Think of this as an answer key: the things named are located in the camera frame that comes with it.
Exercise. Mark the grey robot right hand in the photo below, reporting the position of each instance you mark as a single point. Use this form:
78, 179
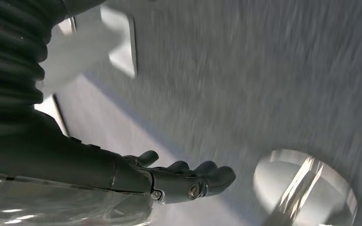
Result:
59, 168

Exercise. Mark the grey kiosk stand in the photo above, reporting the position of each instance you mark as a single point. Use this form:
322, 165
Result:
84, 50

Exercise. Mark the chrome stanchion post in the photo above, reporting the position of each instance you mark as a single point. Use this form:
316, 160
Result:
302, 190

